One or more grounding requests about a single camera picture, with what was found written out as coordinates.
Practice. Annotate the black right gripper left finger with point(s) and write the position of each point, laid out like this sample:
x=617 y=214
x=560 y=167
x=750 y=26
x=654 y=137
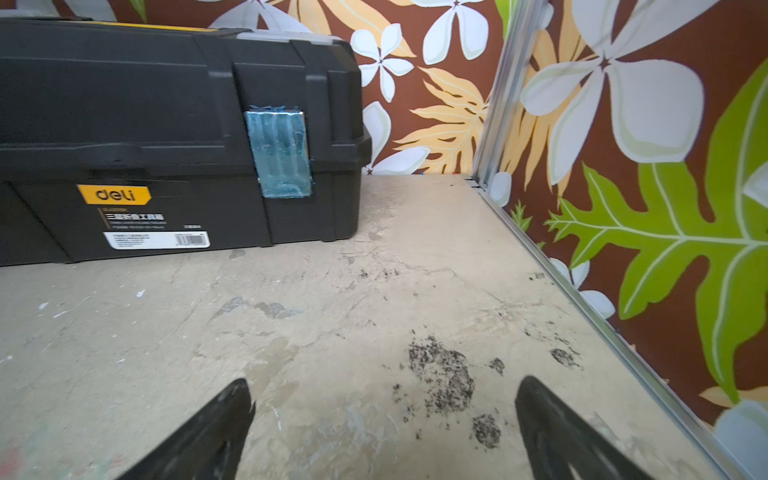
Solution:
x=208 y=445

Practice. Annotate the black deli toolbox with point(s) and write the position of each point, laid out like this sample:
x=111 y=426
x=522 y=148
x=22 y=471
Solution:
x=124 y=140

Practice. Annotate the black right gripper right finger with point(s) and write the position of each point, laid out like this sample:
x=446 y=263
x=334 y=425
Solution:
x=560 y=444

